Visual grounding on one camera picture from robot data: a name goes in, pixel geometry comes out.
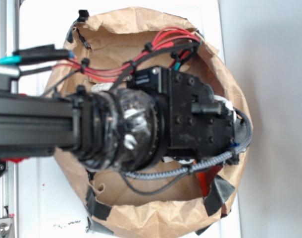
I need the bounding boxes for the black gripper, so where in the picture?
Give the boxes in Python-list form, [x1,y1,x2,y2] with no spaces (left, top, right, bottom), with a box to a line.
[127,67,235,159]

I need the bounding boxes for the orange toy carrot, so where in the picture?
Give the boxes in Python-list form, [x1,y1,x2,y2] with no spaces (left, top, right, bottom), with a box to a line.
[196,171,215,197]

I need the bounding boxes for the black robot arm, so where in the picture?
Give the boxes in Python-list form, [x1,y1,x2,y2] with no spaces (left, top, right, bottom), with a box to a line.
[0,66,236,172]

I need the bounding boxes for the brown paper bag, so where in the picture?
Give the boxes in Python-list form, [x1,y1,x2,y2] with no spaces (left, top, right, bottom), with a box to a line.
[54,7,248,238]

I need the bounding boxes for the grey braided cable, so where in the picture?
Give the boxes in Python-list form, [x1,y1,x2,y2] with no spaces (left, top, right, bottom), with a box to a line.
[121,108,253,179]

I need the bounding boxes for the thin black cable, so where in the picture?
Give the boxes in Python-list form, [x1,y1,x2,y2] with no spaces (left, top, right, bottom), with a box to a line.
[120,171,191,194]

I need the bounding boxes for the red wire bundle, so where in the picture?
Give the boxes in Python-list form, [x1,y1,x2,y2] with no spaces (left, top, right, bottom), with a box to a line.
[51,26,201,82]

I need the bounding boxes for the metal corner bracket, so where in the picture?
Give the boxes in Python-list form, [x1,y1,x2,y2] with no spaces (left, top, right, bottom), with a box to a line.
[0,218,15,238]

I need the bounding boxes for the aluminium extrusion rail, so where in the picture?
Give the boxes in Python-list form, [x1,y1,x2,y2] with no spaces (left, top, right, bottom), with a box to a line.
[0,0,20,238]

